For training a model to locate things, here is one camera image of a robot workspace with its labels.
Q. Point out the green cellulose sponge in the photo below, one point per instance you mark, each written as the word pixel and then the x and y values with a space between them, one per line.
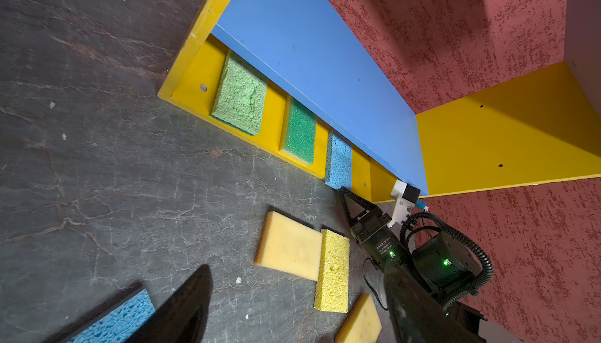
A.
pixel 240 99

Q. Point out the blue sponge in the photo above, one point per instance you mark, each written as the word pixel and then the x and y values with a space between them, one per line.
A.
pixel 338 162
pixel 119 322

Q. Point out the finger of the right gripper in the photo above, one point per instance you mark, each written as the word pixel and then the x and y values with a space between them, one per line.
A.
pixel 354 206

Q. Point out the yellow cellulose sponge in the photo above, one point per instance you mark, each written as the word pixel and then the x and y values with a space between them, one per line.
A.
pixel 333 279

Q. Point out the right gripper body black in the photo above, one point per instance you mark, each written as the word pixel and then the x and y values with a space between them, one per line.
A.
pixel 372 232

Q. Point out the tan sponge near mug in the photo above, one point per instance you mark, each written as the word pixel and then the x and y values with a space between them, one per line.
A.
pixel 362 324

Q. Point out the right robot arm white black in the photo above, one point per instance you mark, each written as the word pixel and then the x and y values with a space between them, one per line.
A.
pixel 427 267

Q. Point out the tan sponge middle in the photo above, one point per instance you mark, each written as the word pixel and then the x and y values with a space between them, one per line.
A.
pixel 290 247

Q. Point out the yellow shelf with coloured boards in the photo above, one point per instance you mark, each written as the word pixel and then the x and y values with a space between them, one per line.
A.
pixel 451 96

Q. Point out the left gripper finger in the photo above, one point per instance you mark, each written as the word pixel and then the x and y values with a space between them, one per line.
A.
pixel 184 316

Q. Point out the tan sponge green scrub back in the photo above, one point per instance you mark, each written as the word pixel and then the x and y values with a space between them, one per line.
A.
pixel 299 132

